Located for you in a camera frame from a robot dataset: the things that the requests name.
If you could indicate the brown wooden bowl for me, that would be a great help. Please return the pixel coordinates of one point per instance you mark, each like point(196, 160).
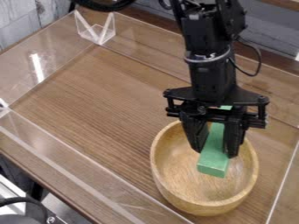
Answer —
point(193, 192)

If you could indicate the black metal table frame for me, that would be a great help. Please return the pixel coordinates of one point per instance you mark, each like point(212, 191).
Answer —
point(25, 201)

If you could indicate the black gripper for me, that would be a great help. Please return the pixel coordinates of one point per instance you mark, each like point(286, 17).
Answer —
point(215, 99)

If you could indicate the green rectangular block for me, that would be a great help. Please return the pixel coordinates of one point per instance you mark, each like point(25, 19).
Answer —
point(213, 161)

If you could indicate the clear acrylic corner bracket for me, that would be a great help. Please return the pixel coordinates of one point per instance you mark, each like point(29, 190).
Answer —
point(99, 34)

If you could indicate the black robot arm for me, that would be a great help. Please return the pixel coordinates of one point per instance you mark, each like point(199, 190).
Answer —
point(209, 26)

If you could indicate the clear acrylic tray wall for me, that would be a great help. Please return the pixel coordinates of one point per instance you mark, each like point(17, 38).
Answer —
point(84, 109)

